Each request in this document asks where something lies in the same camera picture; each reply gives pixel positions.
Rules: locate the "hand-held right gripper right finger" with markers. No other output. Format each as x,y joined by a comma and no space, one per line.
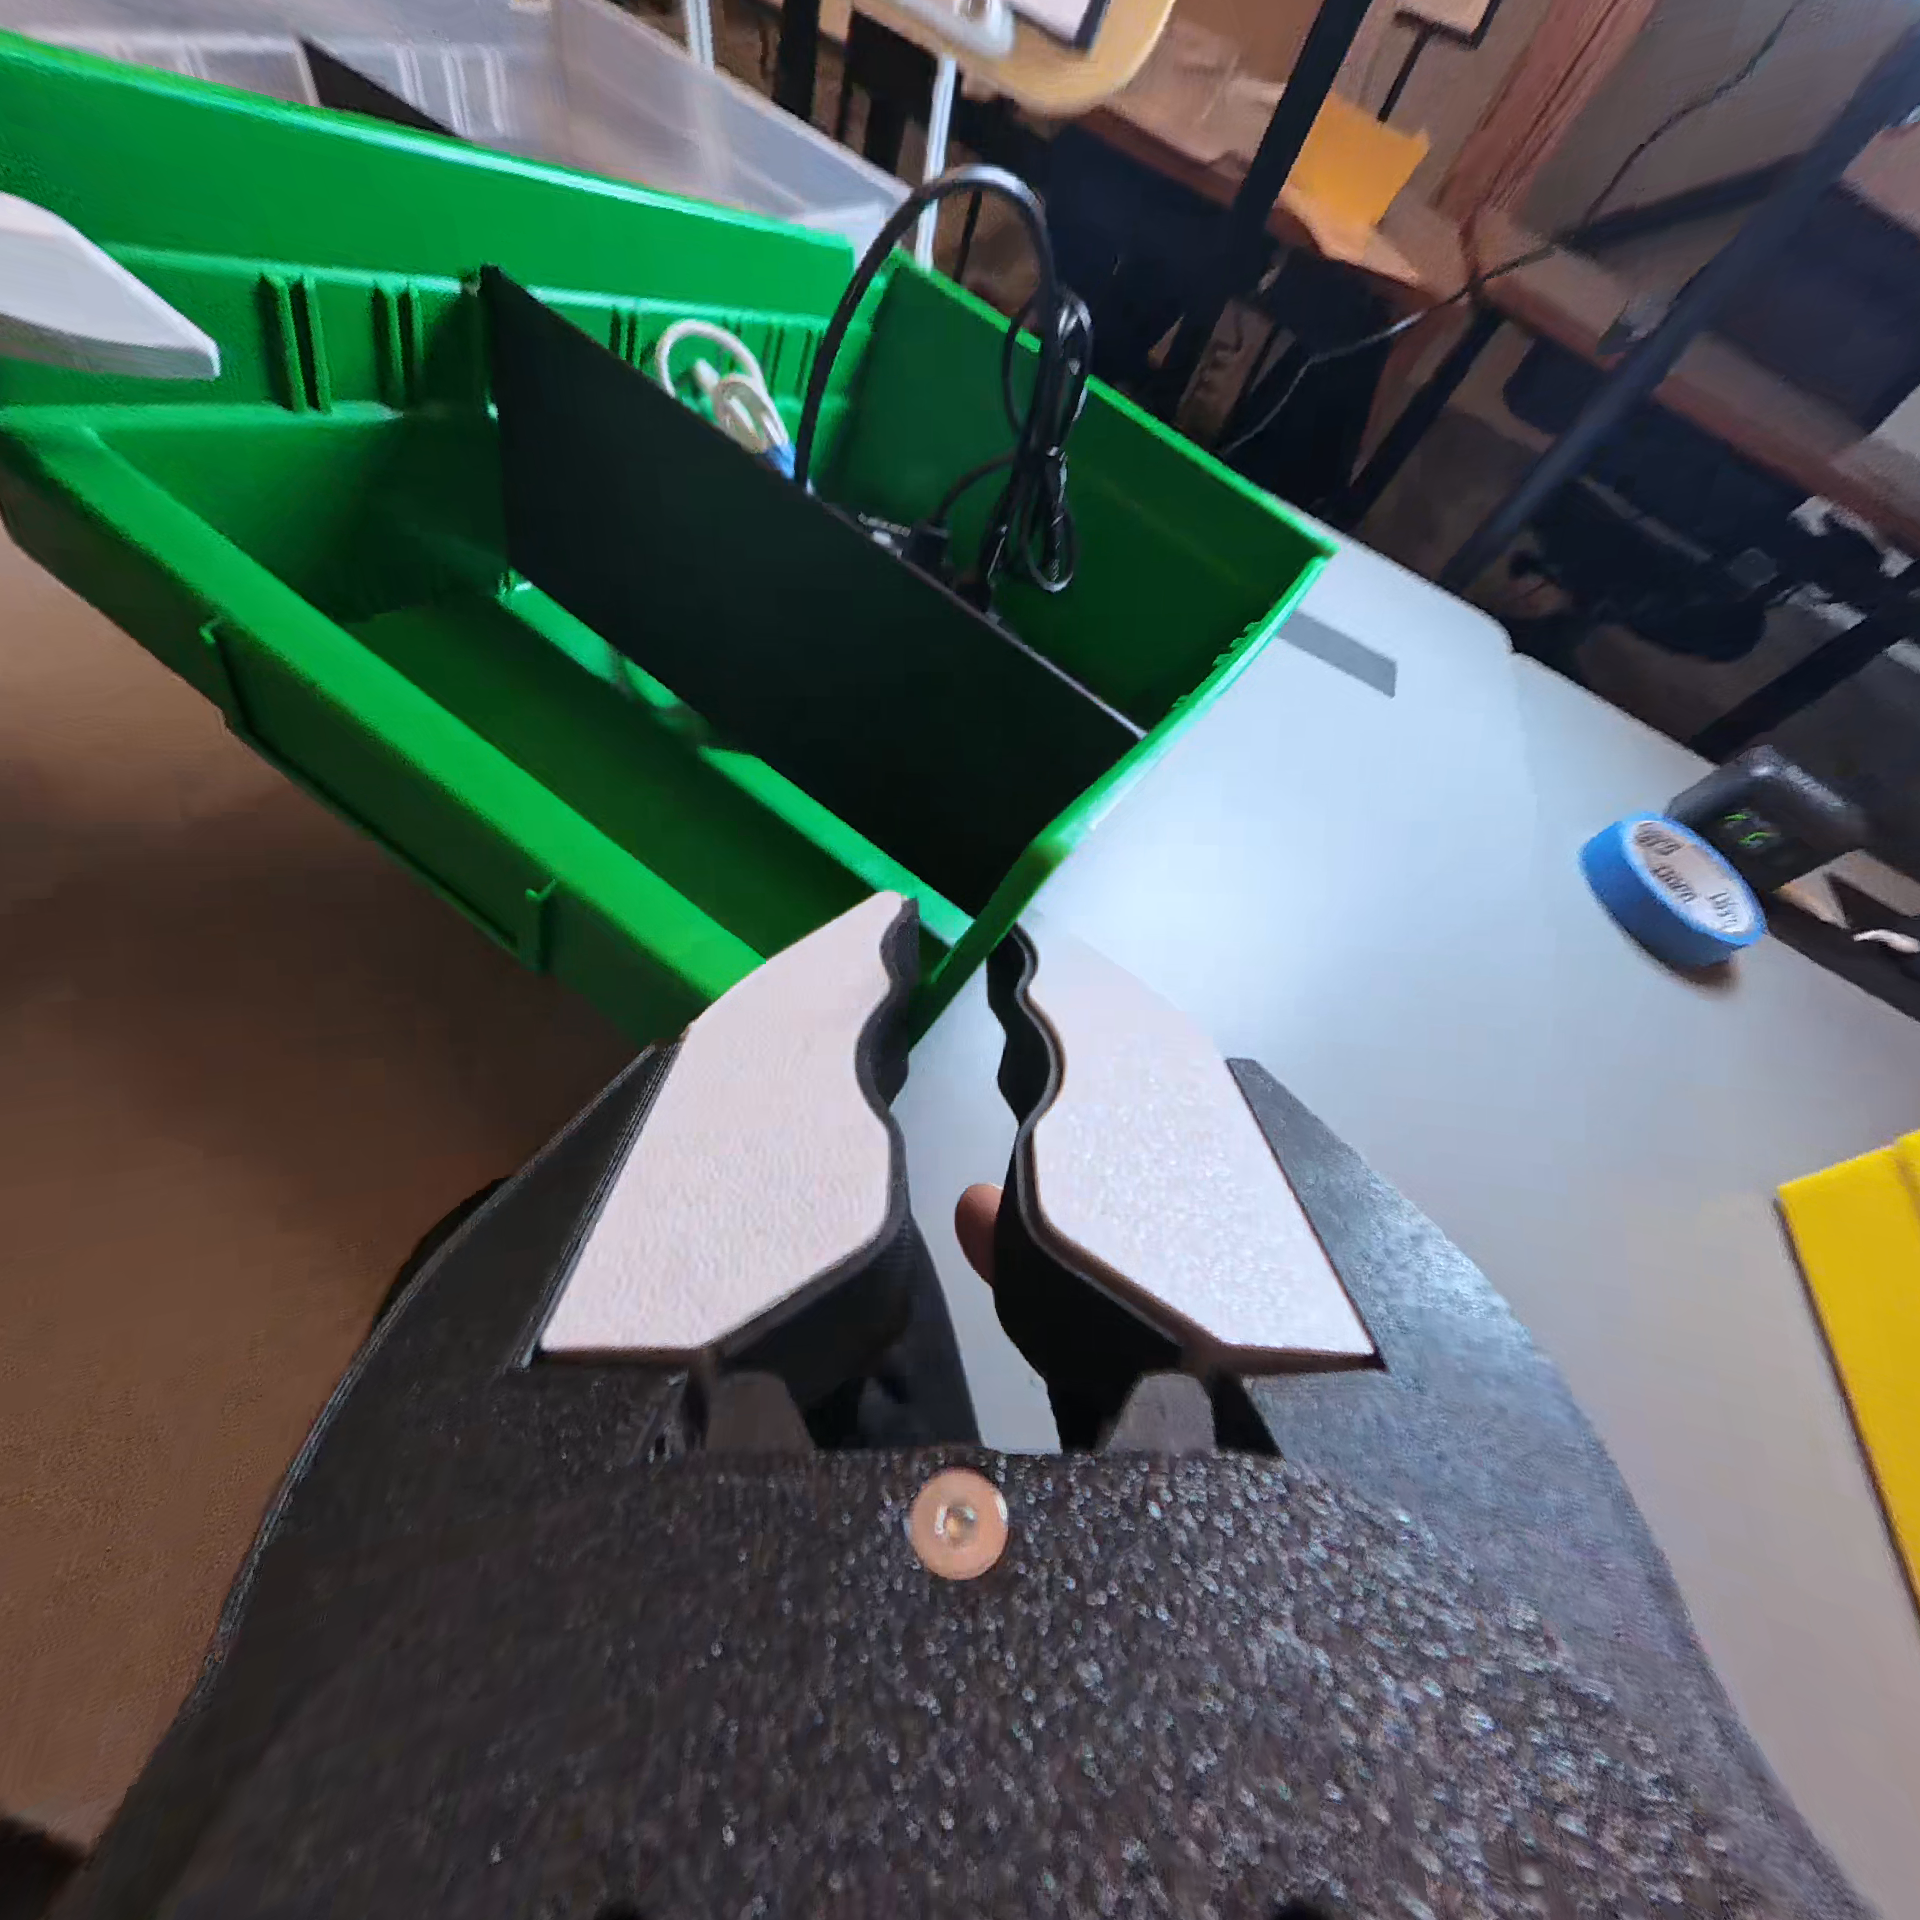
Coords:
1186,1201

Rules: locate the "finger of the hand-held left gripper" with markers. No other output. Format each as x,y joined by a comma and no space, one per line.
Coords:
76,299

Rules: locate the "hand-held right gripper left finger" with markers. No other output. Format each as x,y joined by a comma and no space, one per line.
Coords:
735,1171

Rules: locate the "green plastic bin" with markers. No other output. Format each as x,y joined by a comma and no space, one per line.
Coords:
780,645
375,704

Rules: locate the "clear plastic bin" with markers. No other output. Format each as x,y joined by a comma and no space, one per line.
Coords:
645,105

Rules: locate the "person's right hand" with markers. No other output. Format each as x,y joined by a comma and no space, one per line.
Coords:
980,1223

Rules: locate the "green plastic bin, black divider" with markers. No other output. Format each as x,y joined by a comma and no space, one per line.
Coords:
780,645

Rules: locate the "blue tape roll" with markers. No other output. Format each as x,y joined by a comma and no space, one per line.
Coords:
1628,884

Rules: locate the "black power adapter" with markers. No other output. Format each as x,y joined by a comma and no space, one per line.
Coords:
1787,796

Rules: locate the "wooden desk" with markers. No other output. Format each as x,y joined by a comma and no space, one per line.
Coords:
1845,450

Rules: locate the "black tripod pole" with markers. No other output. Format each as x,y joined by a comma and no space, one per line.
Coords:
1680,316

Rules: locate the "black metal pole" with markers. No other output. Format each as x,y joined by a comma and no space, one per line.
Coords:
1276,164

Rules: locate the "yellow folder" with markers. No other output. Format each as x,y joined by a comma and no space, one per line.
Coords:
1359,172

